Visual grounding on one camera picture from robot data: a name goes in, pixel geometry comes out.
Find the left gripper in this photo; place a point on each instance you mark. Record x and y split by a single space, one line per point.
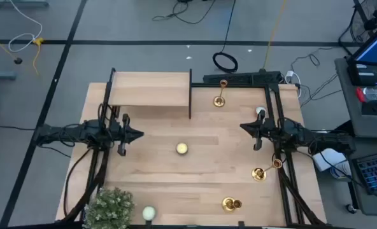
124 133

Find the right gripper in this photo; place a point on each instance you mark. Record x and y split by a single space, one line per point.
261 132

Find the gold candlestick holder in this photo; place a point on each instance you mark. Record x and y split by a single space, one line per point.
228 204
258 174
219 101

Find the red patterned candle tin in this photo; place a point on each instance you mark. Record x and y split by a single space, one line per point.
181 148

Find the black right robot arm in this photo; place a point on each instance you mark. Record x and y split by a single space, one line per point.
319 138

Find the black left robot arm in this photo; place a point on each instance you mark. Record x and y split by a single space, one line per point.
80 132

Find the wooden shelf with black legs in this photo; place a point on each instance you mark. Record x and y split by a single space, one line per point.
150 89

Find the black power strip box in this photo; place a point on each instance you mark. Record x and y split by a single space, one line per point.
239 78

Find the white power adapter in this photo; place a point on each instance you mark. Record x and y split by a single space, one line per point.
289 74

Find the green artificial plant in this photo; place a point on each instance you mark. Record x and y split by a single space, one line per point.
109 208

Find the white box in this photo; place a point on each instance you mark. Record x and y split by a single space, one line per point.
330 157

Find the grey desk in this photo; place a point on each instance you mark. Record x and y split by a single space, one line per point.
351 111

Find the black cube device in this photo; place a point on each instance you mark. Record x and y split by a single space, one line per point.
371 108

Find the black box device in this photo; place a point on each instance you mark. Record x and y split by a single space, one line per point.
365 76

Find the black round floor puck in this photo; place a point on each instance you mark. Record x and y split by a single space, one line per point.
18 60

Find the grey rolling cart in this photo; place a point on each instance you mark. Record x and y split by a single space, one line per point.
367 203

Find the grey floor base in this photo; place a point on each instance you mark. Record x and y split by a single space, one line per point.
0 75
19 3

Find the black fan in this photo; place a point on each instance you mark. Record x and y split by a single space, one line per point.
371 23

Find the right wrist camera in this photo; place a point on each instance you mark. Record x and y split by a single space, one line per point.
270 128

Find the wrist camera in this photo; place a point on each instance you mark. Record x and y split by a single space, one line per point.
113 127
270 128

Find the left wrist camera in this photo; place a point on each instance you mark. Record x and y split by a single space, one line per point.
113 127

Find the black rig frame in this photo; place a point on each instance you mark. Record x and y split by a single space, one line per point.
226 85

